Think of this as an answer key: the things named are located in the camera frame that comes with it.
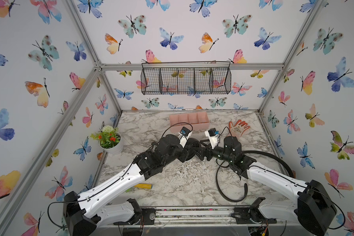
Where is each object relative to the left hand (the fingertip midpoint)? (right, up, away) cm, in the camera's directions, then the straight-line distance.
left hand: (190, 143), depth 70 cm
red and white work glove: (+37, +5, +37) cm, 53 cm away
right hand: (+4, -1, +5) cm, 7 cm away
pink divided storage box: (+7, +11, +42) cm, 44 cm away
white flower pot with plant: (-45, 0, +16) cm, 48 cm away
